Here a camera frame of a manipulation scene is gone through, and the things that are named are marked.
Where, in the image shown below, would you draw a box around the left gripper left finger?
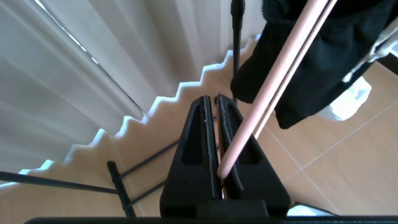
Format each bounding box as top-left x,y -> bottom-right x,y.
160,95 -> 222,217

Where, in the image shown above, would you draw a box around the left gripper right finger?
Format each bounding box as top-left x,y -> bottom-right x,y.
216,93 -> 292,216

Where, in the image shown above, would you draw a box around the pink clothes hanger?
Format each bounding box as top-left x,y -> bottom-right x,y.
216,0 -> 339,200

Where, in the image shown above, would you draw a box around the black shorts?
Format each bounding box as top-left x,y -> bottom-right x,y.
229,0 -> 398,130

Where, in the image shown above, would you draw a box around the black clothes rack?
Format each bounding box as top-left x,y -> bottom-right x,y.
0,0 -> 246,218

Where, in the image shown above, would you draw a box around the white garment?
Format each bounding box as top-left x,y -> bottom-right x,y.
317,77 -> 373,121

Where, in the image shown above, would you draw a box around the beige curtain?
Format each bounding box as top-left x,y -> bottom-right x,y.
0,0 -> 267,187

